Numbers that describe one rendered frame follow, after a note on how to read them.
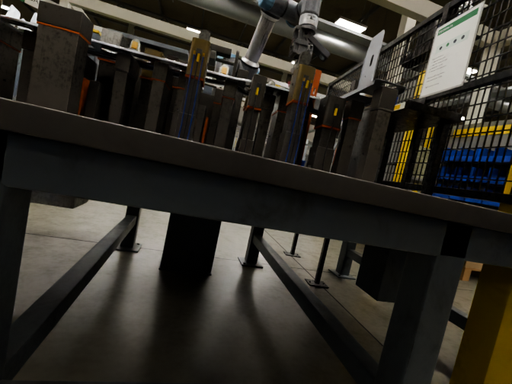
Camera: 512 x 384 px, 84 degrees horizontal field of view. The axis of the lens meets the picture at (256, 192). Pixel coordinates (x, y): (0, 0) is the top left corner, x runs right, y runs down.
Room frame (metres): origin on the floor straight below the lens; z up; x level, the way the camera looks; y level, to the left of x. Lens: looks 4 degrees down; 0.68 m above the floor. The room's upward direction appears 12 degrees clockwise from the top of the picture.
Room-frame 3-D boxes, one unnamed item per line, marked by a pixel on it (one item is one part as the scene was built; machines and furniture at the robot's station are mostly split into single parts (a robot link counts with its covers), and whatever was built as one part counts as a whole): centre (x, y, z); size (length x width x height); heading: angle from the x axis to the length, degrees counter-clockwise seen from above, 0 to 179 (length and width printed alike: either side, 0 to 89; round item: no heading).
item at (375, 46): (1.23, -0.36, 1.17); 0.12 x 0.01 x 0.34; 10
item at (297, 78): (0.98, -0.08, 0.87); 0.12 x 0.07 x 0.35; 10
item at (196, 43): (0.95, 0.27, 0.87); 0.12 x 0.07 x 0.35; 10
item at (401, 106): (1.47, -0.49, 1.02); 0.90 x 0.22 x 0.03; 10
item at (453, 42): (1.20, -0.66, 1.30); 0.23 x 0.02 x 0.31; 10
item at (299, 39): (1.19, -0.06, 1.22); 0.09 x 0.08 x 0.12; 100
